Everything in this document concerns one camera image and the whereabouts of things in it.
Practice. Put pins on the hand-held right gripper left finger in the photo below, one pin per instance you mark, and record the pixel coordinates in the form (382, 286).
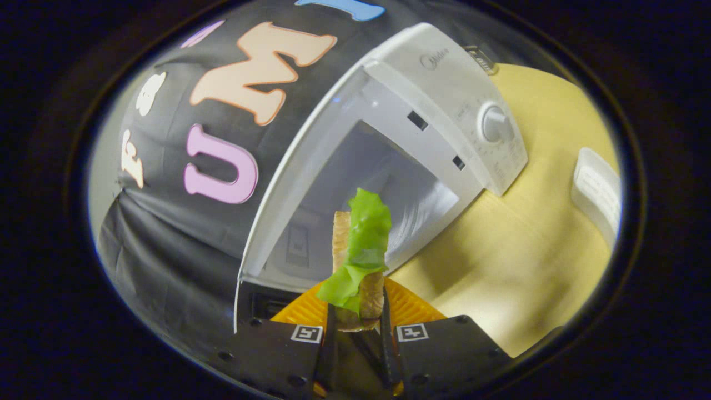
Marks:
(330, 355)

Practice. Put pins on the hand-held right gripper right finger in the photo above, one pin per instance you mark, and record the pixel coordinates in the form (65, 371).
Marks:
(387, 355)

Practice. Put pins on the toast sandwich with lettuce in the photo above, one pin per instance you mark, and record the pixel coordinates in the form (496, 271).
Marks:
(364, 239)

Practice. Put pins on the white microwave oven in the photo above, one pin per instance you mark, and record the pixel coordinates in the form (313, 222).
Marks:
(433, 94)

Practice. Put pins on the black backdrop cloth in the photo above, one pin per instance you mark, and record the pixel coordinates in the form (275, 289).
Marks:
(166, 250)

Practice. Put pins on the white rectangular tray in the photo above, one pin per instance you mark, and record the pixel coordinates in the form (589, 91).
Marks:
(597, 194)

